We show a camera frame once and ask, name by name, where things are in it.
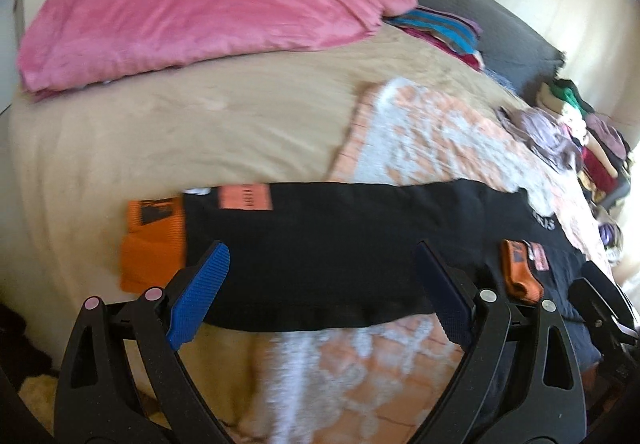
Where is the maroon folded cloth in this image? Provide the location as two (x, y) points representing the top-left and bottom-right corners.
(447, 49), (487, 71)

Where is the beige bedspread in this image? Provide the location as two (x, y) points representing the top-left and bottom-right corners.
(5, 19), (531, 444)

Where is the grey padded headboard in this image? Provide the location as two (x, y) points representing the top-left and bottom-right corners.
(332, 0), (567, 97)

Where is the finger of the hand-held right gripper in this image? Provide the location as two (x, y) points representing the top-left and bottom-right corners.
(570, 261), (638, 344)

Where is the striped folded cloth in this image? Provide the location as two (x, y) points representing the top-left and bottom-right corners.
(385, 9), (484, 57)

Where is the peach and white patterned blanket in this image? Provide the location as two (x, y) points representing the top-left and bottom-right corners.
(250, 76), (617, 444)

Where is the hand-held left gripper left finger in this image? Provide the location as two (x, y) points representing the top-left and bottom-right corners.
(54, 240), (232, 444)

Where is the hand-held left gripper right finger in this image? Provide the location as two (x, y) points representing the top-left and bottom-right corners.
(412, 240), (587, 444)

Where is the pile of mixed clothes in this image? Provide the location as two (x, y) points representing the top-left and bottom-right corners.
(536, 78), (634, 221)

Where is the black garment with orange cuffs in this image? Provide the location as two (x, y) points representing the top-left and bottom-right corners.
(120, 179), (603, 367)

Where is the purple-grey crumpled garment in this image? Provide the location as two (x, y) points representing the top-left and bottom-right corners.
(497, 106), (584, 173)

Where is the purple cloth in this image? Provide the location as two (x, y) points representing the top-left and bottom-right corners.
(597, 219), (627, 266)

